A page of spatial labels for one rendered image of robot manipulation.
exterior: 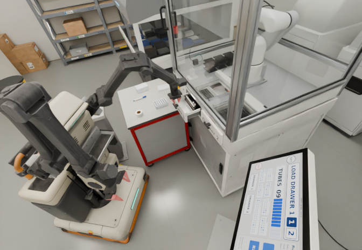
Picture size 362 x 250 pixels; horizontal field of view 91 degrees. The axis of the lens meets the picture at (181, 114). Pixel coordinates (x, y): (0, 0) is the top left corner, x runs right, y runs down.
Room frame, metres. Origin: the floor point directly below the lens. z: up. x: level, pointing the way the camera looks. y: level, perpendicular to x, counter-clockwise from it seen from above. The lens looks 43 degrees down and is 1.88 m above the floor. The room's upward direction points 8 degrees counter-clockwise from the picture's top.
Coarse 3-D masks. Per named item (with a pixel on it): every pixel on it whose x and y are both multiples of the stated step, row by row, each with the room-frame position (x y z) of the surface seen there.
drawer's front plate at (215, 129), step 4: (204, 112) 0.99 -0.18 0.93; (204, 116) 0.96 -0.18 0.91; (204, 120) 0.96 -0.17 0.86; (208, 120) 0.90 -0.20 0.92; (212, 124) 0.85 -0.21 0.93; (212, 128) 0.85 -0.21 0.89; (216, 128) 0.81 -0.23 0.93; (212, 132) 0.85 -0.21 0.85; (216, 132) 0.80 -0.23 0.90; (220, 132) 0.77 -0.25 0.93; (216, 136) 0.80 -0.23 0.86; (220, 136) 0.75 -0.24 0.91; (220, 140) 0.74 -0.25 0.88; (220, 144) 0.74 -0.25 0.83
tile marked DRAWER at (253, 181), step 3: (252, 174) 0.42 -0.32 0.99; (255, 174) 0.41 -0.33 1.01; (258, 174) 0.40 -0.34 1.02; (252, 177) 0.40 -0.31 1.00; (255, 177) 0.39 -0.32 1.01; (252, 180) 0.38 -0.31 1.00; (255, 180) 0.38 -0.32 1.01; (249, 183) 0.38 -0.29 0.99; (252, 183) 0.37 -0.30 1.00; (255, 183) 0.36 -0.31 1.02; (249, 186) 0.36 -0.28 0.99; (252, 186) 0.35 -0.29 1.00; (255, 186) 0.35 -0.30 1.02; (249, 189) 0.35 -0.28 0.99; (252, 189) 0.34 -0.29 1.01; (255, 189) 0.33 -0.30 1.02
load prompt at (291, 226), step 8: (288, 168) 0.35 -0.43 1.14; (296, 168) 0.34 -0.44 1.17; (288, 176) 0.32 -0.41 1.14; (296, 176) 0.30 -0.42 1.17; (288, 184) 0.29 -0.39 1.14; (296, 184) 0.27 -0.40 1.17; (288, 192) 0.26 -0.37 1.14; (296, 192) 0.24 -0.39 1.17; (288, 200) 0.23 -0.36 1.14; (296, 200) 0.22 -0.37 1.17; (288, 208) 0.20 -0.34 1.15; (296, 208) 0.19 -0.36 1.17; (288, 216) 0.18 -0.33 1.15; (296, 216) 0.17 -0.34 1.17; (288, 224) 0.15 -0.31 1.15; (296, 224) 0.15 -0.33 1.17; (288, 232) 0.13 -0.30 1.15; (296, 232) 0.12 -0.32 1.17; (296, 240) 0.10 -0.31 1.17
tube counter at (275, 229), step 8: (280, 192) 0.27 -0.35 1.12; (280, 200) 0.24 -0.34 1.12; (272, 208) 0.22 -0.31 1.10; (280, 208) 0.21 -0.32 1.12; (272, 216) 0.20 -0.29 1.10; (280, 216) 0.19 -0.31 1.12; (272, 224) 0.17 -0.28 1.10; (280, 224) 0.16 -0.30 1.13; (272, 232) 0.14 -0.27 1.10; (280, 232) 0.14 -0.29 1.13
